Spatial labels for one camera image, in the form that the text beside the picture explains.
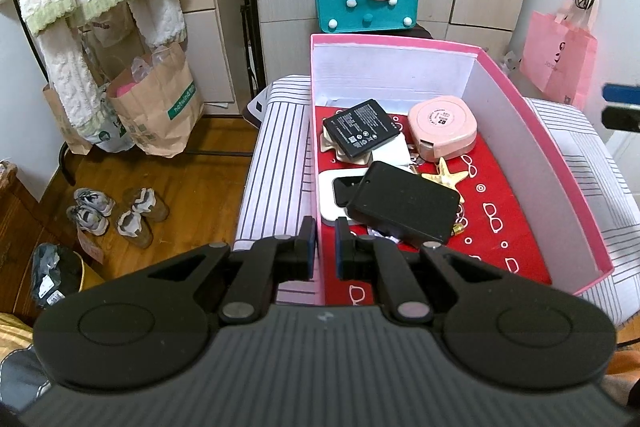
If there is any pink tote bag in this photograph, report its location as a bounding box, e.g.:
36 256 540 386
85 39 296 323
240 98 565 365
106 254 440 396
521 0 598 108

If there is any brown paper bag green label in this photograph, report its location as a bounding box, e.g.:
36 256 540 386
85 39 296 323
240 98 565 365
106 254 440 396
107 42 206 158

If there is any white plastic panel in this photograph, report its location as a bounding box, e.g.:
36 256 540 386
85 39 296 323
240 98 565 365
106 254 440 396
243 87 273 126

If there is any black phone battery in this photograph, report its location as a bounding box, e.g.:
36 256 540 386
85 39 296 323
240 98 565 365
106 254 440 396
322 98 405 160

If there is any white device with black screen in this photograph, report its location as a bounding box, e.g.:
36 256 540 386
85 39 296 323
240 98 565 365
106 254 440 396
318 170 371 225

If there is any tan cabinet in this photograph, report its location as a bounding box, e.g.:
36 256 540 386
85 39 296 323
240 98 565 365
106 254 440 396
170 0 241 102

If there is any yellow starfish hair clip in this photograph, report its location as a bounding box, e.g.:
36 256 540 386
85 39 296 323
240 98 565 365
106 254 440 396
421 157 471 202

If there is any small brown paper bag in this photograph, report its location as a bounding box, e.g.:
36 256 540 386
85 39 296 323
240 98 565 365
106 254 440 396
82 14 136 52

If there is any small grey device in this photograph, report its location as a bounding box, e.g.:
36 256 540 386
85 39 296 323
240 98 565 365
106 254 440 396
367 227 401 244

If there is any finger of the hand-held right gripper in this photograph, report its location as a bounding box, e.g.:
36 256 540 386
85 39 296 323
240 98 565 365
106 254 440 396
602 83 640 102
601 104 640 132

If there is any yellow patterned blanket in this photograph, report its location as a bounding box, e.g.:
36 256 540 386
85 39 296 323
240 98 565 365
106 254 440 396
0 312 36 358

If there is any white charger plug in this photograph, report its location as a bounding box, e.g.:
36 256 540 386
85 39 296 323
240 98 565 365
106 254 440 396
372 139 413 168

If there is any black clothes rack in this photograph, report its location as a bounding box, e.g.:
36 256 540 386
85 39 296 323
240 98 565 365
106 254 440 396
59 139 258 186

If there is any white green plastic bag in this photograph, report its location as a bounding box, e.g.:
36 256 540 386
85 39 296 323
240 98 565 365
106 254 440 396
85 84 133 152

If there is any black plastic bag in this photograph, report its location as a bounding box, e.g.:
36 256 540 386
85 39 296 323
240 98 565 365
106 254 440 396
31 243 81 307

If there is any red printed cloth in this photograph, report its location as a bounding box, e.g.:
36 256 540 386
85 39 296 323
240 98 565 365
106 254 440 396
316 104 553 305

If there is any pink round case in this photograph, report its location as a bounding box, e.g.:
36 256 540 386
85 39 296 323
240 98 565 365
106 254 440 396
407 96 477 164

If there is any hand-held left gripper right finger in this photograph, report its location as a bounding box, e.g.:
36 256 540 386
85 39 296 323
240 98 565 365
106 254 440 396
334 217 503 325

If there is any pink cardboard box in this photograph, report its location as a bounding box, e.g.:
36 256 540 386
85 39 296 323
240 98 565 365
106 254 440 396
309 33 615 307

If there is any cream hair claw clip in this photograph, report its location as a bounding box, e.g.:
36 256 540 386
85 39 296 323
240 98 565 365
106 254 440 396
319 132 361 165

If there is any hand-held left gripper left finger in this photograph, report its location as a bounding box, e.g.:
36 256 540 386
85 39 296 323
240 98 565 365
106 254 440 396
147 216 317 325

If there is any grey padded cloth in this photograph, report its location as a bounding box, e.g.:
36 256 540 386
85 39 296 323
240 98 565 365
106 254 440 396
0 347 51 413

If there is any white striped tablecloth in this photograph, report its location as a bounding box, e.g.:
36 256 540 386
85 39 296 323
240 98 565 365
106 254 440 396
235 77 640 323

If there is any brown cardboard piece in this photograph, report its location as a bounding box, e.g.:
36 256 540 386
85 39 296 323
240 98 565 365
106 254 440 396
77 227 106 264

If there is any plain brown paper bag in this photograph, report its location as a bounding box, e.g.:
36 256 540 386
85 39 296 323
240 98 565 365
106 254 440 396
42 82 96 155

